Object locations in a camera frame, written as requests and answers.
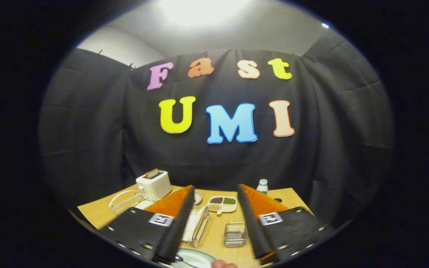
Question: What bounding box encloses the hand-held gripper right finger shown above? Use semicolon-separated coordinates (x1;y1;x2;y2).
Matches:
236;184;337;265

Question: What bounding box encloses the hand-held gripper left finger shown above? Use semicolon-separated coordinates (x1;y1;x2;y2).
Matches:
99;185;196;263

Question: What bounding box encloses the small metal wire basket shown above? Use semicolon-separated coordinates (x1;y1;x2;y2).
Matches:
224;223;249;248

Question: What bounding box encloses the white wire dish rack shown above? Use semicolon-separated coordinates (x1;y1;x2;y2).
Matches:
109;190;210;248

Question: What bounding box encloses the white-handled metal spoon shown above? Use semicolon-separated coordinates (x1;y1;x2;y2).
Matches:
174;255;200;268

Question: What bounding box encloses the pale green plate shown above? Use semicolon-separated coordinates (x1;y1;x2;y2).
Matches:
159;248;217;268

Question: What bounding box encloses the white divided dish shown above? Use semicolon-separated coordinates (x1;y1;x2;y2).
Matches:
207;196;238;216

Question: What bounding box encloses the white toaster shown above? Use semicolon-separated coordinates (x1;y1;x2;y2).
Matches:
136;170;172;199

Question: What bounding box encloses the black backdrop cloth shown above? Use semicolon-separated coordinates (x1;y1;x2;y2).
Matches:
38;35;394;227

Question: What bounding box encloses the bright ceiling light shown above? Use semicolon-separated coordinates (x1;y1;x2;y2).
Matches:
159;0;252;23

